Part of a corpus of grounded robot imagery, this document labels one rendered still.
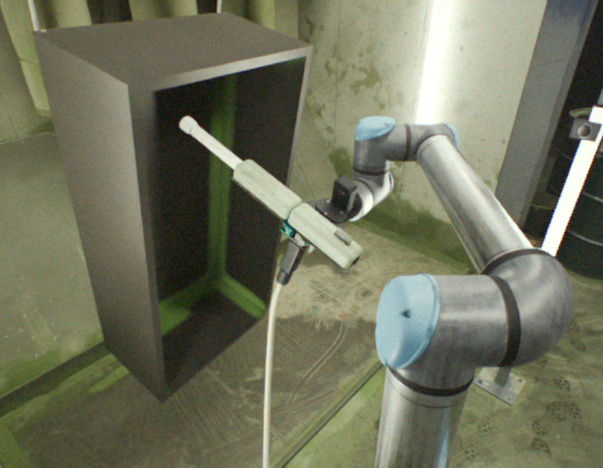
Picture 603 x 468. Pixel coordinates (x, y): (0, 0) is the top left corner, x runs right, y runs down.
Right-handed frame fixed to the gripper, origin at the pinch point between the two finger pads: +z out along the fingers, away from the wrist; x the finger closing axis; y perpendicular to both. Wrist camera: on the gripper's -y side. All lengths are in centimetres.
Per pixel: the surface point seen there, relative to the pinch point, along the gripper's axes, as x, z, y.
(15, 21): 161, -28, 40
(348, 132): 81, -220, 96
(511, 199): -39, -204, 58
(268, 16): 135, -155, 31
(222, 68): 40.2, -14.2, -10.5
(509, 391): -96, -119, 103
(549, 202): -70, -310, 88
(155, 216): 61, -20, 61
